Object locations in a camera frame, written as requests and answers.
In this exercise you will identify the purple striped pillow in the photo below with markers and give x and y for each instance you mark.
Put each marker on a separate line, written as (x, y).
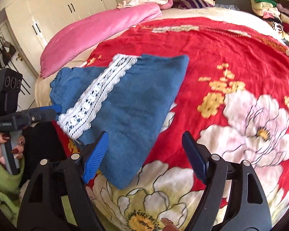
(192, 4)

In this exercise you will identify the red floral blanket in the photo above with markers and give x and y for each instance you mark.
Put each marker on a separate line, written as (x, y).
(225, 70)

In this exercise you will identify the pile of folded clothes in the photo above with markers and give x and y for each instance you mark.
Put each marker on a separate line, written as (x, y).
(276, 14)

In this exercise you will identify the blue denim pants lace trim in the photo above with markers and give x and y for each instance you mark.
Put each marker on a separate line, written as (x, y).
(129, 99)

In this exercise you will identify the green left sleeve forearm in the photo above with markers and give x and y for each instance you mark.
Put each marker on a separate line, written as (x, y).
(10, 184)

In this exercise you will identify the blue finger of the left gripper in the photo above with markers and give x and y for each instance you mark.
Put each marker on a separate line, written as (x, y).
(55, 108)

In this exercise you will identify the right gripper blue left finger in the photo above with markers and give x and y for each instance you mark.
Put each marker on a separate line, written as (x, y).
(95, 156)

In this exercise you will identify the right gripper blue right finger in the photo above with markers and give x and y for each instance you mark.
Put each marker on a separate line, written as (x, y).
(197, 155)

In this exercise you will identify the pink bolster pillow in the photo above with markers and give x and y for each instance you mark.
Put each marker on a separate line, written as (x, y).
(85, 33)

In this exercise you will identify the hanging bags on door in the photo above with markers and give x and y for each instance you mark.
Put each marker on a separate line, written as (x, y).
(7, 51)

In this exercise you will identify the right hand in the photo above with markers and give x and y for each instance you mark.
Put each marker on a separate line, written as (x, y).
(168, 225)

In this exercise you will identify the cream bed sheet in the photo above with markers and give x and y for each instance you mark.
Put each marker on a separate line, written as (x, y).
(175, 20)

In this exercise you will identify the cream wardrobe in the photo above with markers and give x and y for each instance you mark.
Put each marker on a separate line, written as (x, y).
(29, 25)

